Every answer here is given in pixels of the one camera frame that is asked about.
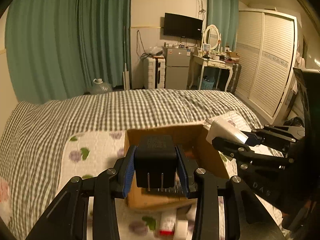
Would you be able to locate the white charger cube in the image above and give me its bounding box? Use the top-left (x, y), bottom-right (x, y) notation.
top-left (204, 116), bottom-right (248, 144)

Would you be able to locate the white bottle red cap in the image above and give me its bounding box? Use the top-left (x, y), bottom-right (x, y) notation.
top-left (158, 209), bottom-right (176, 236)

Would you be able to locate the black power adapter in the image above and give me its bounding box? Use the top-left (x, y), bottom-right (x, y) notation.
top-left (134, 135), bottom-right (176, 190)

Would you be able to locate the brown cardboard box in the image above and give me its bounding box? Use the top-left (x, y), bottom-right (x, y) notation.
top-left (124, 124), bottom-right (229, 212)

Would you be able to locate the floral quilted white bedspread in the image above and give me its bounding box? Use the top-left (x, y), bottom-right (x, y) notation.
top-left (58, 111), bottom-right (250, 239)

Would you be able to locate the blue laundry basket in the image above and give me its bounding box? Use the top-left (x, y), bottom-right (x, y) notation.
top-left (198, 75), bottom-right (215, 90)

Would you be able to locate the grey checkered bed sheet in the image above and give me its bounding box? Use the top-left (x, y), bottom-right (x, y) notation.
top-left (1, 89), bottom-right (261, 239)

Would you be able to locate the white louvered wardrobe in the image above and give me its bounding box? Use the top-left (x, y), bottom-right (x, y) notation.
top-left (235, 9), bottom-right (298, 124)

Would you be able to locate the white dressing table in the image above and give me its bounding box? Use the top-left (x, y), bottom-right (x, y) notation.
top-left (188, 55), bottom-right (241, 94)

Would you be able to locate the grey mini fridge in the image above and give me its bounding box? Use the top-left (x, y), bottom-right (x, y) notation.
top-left (165, 48), bottom-right (191, 90)

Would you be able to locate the white oval vanity mirror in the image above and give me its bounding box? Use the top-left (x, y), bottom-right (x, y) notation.
top-left (202, 24), bottom-right (221, 50)

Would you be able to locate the white black suitcase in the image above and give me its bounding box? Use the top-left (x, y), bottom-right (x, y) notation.
top-left (143, 56), bottom-right (165, 89)

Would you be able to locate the clear plastic water jug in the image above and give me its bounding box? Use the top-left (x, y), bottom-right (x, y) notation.
top-left (87, 79), bottom-right (112, 95)

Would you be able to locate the teal curtain right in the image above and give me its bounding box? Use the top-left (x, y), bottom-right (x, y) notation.
top-left (207, 0), bottom-right (239, 51)

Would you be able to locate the teal curtain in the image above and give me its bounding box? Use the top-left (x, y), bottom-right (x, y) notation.
top-left (207, 0), bottom-right (239, 51)
top-left (5, 0), bottom-right (131, 103)

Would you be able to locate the teal curtain left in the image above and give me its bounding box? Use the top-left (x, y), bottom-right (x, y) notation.
top-left (5, 0), bottom-right (131, 103)

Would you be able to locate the black wall television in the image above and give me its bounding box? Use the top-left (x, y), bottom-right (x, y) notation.
top-left (163, 12), bottom-right (203, 41)

